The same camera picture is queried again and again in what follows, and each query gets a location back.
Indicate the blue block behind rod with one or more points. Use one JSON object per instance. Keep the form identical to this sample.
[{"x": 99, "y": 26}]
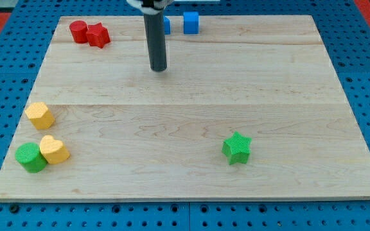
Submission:
[{"x": 167, "y": 25}]

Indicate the green cylinder block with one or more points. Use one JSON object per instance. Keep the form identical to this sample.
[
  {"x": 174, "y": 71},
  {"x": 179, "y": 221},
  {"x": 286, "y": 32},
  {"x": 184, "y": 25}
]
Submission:
[{"x": 30, "y": 157}]

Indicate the yellow hexagon block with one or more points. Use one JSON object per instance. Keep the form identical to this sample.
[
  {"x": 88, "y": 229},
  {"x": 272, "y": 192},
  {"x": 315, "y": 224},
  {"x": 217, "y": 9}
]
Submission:
[{"x": 40, "y": 115}]

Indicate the wooden board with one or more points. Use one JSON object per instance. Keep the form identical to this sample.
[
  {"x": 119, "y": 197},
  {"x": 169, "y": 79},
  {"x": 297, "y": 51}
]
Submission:
[{"x": 137, "y": 135}]

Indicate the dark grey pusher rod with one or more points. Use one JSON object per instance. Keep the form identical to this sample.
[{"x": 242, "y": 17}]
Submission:
[{"x": 155, "y": 37}]

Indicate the yellow heart block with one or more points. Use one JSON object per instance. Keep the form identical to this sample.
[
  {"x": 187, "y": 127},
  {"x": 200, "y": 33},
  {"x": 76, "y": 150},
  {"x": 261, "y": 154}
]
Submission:
[{"x": 54, "y": 151}]

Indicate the green star block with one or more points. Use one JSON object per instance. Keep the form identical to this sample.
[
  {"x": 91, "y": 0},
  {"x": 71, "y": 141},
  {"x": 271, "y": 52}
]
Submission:
[{"x": 237, "y": 148}]

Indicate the blue cube block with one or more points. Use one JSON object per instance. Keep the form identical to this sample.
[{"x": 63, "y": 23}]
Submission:
[{"x": 191, "y": 23}]

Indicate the red cylinder block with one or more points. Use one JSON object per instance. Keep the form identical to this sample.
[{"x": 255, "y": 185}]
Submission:
[{"x": 78, "y": 31}]

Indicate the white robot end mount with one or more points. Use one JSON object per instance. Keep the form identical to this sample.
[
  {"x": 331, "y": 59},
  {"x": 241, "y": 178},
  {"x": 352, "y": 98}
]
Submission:
[{"x": 150, "y": 7}]

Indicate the red star block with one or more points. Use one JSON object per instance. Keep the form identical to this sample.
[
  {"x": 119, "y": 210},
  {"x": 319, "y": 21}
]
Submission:
[{"x": 97, "y": 35}]

